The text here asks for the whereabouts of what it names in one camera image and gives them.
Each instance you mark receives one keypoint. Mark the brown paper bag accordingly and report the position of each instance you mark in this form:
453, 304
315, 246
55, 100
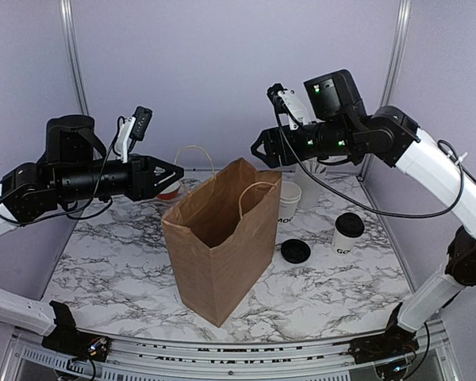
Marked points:
221, 236

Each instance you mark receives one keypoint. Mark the front aluminium rail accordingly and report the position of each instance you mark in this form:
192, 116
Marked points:
337, 358

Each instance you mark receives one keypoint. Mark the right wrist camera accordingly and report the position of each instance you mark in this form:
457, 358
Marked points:
287, 102

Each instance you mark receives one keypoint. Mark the orange and white bowl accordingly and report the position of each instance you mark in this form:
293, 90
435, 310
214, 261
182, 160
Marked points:
170, 192

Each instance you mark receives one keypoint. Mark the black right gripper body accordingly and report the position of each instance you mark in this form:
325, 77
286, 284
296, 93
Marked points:
303, 150

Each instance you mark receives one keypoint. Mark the aluminium frame post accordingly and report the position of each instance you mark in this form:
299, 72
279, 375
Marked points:
397, 51
68, 26

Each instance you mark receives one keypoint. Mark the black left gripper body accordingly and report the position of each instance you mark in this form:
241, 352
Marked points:
140, 190

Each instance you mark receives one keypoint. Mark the white ribbed straw holder cup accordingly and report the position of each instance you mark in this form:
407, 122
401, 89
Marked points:
310, 189

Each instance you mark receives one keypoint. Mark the black plastic cup lid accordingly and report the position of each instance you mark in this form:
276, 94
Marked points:
350, 225
295, 251

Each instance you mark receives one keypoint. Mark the stack of white paper cups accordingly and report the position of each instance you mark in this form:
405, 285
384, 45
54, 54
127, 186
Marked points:
290, 195

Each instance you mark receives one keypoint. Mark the left aluminium frame post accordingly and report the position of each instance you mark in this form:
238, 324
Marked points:
68, 26

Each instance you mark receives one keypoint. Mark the white wrapped straws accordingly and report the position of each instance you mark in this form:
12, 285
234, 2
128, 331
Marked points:
315, 168

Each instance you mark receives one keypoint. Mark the right aluminium frame post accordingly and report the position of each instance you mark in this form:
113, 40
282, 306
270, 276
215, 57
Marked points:
397, 51

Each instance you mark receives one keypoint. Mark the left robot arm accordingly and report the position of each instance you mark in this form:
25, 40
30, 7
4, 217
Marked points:
75, 167

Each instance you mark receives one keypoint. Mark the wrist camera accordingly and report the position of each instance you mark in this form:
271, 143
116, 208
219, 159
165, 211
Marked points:
287, 102
131, 130

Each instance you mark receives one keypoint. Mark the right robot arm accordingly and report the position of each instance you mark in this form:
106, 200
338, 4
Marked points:
343, 128

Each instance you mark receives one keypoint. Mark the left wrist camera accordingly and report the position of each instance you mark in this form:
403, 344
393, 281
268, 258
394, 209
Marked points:
131, 130

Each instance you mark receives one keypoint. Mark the white paper coffee cup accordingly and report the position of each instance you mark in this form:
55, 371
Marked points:
341, 244

